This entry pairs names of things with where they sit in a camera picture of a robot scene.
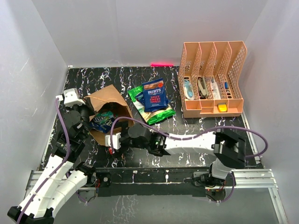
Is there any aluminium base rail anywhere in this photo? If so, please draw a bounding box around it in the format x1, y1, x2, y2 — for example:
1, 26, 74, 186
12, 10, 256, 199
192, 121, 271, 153
16, 168, 290, 224

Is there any blue white tape dispenser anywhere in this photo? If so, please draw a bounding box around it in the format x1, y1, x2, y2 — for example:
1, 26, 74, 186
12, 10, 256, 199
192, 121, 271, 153
183, 78, 195, 100

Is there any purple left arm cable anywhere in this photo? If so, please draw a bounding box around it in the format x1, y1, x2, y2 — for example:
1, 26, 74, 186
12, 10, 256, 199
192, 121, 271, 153
16, 95, 96, 224

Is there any yellow small object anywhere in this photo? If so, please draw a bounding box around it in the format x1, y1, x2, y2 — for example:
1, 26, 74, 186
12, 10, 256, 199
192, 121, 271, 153
217, 104, 228, 112

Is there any dark blue snack bag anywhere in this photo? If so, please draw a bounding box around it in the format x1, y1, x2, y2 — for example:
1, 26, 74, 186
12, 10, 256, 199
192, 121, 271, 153
142, 78, 168, 112

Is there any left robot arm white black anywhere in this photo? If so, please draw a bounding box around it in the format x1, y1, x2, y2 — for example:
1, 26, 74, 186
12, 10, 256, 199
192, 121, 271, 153
7, 95, 97, 224

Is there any pink tape strip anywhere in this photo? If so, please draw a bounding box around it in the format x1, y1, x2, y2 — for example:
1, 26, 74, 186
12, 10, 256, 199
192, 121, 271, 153
150, 62, 174, 67

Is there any blue white snack bag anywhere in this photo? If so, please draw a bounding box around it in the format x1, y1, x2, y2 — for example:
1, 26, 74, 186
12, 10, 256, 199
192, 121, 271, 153
89, 111, 117, 133

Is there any grey stapler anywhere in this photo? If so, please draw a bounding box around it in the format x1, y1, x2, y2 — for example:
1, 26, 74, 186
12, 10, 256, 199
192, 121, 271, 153
198, 77, 208, 98

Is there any green Chuba cassava chips bag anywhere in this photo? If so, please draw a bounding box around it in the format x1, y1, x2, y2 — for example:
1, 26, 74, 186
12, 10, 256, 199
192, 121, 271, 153
128, 86, 176, 125

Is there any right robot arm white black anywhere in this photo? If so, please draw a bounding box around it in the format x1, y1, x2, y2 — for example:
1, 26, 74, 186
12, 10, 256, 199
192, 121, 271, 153
111, 124, 246, 187

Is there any orange plastic desk organizer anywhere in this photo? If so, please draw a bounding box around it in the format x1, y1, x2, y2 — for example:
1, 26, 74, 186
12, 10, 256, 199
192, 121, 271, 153
178, 41, 247, 118

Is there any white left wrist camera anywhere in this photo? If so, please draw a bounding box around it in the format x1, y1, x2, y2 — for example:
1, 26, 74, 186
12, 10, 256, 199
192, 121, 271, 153
56, 88, 85, 107

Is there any white small packet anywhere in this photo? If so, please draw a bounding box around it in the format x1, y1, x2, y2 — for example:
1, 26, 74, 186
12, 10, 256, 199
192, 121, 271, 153
211, 78, 221, 99

